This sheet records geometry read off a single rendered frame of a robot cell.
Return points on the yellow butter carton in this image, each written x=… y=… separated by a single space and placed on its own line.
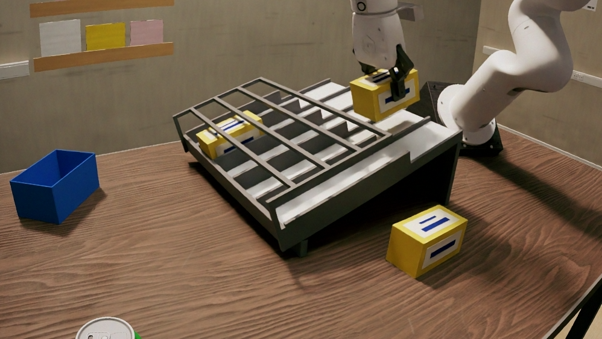
x=423 y=241
x=215 y=145
x=371 y=94

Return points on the blue open box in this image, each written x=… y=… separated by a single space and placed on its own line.
x=63 y=180

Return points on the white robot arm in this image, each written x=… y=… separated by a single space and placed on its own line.
x=544 y=64

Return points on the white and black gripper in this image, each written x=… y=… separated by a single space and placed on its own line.
x=378 y=41

